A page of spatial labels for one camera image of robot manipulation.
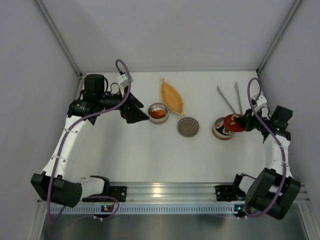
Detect woven bamboo basket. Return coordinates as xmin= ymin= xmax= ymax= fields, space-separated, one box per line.
xmin=160 ymin=77 xmax=185 ymax=117

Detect slotted grey cable duct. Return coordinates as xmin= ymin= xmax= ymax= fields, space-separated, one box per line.
xmin=63 ymin=204 xmax=240 ymax=215

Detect sushi roll black white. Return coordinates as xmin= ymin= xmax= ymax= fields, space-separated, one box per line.
xmin=215 ymin=122 xmax=224 ymax=129

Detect aluminium mounting rail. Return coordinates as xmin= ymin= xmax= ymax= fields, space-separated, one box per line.
xmin=37 ymin=181 xmax=310 ymax=204

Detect grey round metal container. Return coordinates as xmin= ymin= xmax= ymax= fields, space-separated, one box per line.
xmin=147 ymin=102 xmax=169 ymax=125

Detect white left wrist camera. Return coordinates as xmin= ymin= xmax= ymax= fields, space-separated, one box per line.
xmin=117 ymin=73 xmax=133 ymax=93

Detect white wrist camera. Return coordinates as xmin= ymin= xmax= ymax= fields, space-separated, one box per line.
xmin=117 ymin=73 xmax=133 ymax=93
xmin=251 ymin=95 xmax=267 ymax=111

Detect red round metal container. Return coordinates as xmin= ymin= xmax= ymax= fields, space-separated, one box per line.
xmin=212 ymin=117 xmax=234 ymax=141

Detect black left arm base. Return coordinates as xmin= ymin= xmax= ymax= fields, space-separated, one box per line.
xmin=82 ymin=185 xmax=127 ymax=203

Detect orange fried food piece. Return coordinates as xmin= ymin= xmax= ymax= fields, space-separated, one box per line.
xmin=149 ymin=109 xmax=167 ymax=119

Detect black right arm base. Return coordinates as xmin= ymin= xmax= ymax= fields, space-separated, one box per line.
xmin=215 ymin=185 xmax=246 ymax=202

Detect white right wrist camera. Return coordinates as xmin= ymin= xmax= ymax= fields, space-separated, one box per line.
xmin=251 ymin=95 xmax=267 ymax=111

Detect metal tongs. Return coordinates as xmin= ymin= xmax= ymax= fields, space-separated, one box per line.
xmin=216 ymin=81 xmax=244 ymax=115

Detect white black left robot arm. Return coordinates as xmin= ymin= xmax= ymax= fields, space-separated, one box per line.
xmin=30 ymin=73 xmax=149 ymax=208

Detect red round lid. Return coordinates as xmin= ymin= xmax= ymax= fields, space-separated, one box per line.
xmin=223 ymin=113 xmax=245 ymax=133

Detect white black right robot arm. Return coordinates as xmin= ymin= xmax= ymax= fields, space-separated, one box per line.
xmin=236 ymin=105 xmax=301 ymax=220

